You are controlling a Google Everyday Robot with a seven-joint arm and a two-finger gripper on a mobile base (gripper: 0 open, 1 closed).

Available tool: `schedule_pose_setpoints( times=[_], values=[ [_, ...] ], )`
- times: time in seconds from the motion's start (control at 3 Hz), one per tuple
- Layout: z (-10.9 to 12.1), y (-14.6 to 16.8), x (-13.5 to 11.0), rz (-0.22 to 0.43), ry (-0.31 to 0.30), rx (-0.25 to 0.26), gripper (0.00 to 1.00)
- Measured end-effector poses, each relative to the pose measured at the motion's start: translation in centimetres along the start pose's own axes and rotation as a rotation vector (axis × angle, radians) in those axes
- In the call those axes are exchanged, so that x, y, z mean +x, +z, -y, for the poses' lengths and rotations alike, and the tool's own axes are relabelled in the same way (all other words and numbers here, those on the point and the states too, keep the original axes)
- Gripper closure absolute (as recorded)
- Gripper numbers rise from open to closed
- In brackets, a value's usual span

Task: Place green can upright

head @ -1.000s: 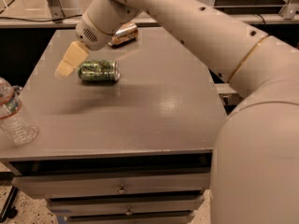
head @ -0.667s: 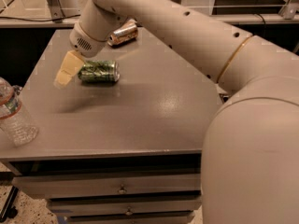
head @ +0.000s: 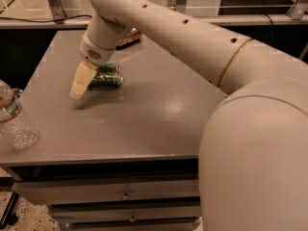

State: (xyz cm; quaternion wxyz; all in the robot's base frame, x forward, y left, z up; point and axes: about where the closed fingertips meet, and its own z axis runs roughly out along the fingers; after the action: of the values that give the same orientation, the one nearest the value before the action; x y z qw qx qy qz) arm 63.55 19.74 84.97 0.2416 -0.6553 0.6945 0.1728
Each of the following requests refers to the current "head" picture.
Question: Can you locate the metal railing frame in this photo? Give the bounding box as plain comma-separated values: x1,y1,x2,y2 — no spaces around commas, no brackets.
1,0,308,26

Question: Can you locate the grey drawer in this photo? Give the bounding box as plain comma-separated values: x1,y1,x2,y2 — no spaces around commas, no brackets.
69,218,199,231
13,179,199,205
49,202,201,223

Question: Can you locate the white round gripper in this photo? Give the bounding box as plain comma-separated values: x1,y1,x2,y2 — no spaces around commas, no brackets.
70,34,114,99

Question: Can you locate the orange silver soda can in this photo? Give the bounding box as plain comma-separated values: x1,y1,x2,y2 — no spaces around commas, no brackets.
115,28,142,49

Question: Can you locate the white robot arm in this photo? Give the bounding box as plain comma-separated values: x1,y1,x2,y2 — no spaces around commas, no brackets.
70,0,308,231

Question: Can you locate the black stand leg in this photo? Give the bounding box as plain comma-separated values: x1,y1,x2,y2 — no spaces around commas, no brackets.
0,192,19,230

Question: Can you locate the green soda can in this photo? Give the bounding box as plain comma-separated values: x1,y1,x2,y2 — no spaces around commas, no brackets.
90,63,123,87

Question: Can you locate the black cable on rail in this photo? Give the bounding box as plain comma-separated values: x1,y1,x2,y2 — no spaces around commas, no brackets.
0,14,93,24

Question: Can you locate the top grey drawer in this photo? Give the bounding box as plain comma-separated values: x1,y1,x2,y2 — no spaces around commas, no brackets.
13,179,199,205

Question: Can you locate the bottom grey drawer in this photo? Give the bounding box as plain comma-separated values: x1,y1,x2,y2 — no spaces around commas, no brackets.
69,218,199,231

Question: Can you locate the middle grey drawer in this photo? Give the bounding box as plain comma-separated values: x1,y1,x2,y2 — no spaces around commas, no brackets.
49,202,201,223

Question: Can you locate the black hanging cable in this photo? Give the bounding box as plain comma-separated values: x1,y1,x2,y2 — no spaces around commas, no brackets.
262,13,275,27

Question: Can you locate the clear plastic water bottle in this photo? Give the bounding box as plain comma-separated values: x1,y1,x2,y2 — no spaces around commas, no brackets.
0,80,39,150

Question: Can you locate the grey drawer cabinet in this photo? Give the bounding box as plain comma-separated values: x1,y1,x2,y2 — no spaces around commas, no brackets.
0,29,227,231

